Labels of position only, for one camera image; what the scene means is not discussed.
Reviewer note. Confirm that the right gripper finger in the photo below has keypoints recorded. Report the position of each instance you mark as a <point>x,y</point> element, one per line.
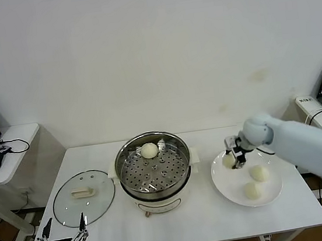
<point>228,151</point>
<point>239,162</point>

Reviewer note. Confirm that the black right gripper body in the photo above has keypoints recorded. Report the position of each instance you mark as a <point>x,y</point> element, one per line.
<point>239,146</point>

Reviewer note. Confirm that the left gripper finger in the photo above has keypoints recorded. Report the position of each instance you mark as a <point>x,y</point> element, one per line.
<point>82,222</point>
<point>47,227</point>

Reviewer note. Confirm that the white steamed baozi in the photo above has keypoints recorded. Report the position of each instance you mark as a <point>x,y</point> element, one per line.
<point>259,173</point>
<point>228,162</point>
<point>252,190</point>
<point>149,150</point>

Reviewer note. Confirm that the glass pot lid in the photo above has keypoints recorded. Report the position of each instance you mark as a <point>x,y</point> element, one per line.
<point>83,192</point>

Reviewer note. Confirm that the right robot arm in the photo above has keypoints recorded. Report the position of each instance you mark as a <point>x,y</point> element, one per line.
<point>299,144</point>

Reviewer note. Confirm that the perforated steel steamer basket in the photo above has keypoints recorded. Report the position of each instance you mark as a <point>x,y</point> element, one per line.
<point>158,193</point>

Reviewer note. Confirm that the white round plate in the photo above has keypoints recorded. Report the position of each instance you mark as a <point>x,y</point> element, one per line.
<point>231,188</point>

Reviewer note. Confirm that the cream electric cooker base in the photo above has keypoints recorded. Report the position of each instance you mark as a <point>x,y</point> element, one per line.
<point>159,204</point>

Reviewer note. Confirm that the white side desk rounded top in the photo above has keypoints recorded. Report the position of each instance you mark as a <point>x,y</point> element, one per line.
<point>19,138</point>

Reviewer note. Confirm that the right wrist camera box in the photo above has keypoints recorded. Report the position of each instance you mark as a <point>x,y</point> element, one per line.
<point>230,142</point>

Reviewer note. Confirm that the white wall socket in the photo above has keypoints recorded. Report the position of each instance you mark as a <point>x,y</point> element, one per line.
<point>25,190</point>

